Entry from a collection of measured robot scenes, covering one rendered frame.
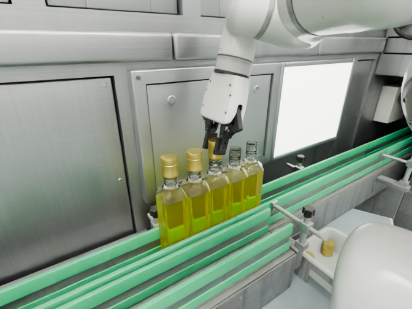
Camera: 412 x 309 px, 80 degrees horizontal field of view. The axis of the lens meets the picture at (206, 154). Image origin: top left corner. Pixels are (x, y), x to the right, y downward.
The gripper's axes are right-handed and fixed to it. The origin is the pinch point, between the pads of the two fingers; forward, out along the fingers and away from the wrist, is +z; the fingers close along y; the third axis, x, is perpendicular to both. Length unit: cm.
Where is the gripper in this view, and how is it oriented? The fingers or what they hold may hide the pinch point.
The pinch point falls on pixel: (215, 143)
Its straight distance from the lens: 55.9
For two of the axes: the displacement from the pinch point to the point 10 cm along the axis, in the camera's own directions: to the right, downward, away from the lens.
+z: -2.1, 9.4, 2.7
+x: 8.0, 0.1, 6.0
